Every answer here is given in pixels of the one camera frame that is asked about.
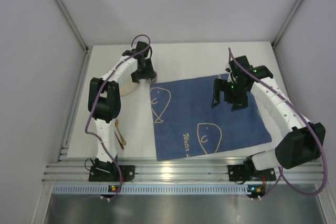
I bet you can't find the cream ceramic plate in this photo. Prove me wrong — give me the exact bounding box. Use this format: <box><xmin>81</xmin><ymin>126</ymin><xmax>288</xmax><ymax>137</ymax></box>
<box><xmin>120</xmin><ymin>75</ymin><xmax>140</xmax><ymax>97</ymax></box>

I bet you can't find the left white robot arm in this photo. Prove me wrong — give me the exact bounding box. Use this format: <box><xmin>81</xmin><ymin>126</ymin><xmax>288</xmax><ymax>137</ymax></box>
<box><xmin>85</xmin><ymin>41</ymin><xmax>157</xmax><ymax>165</ymax></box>

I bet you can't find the right aluminium frame post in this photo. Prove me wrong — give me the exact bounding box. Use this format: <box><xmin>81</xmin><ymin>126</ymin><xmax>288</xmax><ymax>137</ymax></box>
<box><xmin>271</xmin><ymin>0</ymin><xmax>305</xmax><ymax>49</ymax></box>

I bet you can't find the aluminium frame post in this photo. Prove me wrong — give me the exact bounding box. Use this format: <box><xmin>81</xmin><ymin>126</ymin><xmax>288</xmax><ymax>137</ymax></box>
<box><xmin>271</xmin><ymin>0</ymin><xmax>305</xmax><ymax>49</ymax></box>
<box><xmin>54</xmin><ymin>0</ymin><xmax>89</xmax><ymax>52</ymax></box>

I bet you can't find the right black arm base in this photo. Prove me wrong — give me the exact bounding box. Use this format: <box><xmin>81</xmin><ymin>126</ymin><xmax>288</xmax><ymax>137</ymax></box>
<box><xmin>227</xmin><ymin>164</ymin><xmax>277</xmax><ymax>184</ymax></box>

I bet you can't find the slotted grey cable duct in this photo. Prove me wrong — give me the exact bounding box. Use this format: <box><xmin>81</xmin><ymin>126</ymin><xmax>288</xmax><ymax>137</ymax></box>
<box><xmin>52</xmin><ymin>184</ymin><xmax>265</xmax><ymax>195</ymax></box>

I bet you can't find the gold spoon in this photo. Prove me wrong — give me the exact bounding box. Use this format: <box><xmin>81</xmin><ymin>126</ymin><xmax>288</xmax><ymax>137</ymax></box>
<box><xmin>114</xmin><ymin>119</ymin><xmax>127</xmax><ymax>147</ymax></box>

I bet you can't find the rose gold fork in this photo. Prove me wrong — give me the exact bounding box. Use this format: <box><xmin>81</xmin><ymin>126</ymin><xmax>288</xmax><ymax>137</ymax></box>
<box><xmin>114</xmin><ymin>132</ymin><xmax>124</xmax><ymax>150</ymax></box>

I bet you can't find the blue fish pattern placemat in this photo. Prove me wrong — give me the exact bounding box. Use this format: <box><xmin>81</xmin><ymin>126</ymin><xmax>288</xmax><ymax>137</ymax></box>
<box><xmin>150</xmin><ymin>76</ymin><xmax>271</xmax><ymax>161</ymax></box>

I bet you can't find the small beige ceramic cup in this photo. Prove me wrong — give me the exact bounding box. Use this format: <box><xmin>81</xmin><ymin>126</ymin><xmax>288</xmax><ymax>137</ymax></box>
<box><xmin>147</xmin><ymin>72</ymin><xmax>157</xmax><ymax>84</ymax></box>

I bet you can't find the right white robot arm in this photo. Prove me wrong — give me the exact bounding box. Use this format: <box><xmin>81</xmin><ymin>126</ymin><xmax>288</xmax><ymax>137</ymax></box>
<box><xmin>212</xmin><ymin>56</ymin><xmax>326</xmax><ymax>171</ymax></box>

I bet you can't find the left aluminium frame post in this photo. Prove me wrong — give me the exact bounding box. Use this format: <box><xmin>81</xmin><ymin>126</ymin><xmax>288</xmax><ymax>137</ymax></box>
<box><xmin>54</xmin><ymin>0</ymin><xmax>89</xmax><ymax>52</ymax></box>

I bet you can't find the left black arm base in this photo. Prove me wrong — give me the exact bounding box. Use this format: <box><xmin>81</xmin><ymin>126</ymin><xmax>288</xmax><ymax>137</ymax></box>
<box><xmin>88</xmin><ymin>164</ymin><xmax>135</xmax><ymax>182</ymax></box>

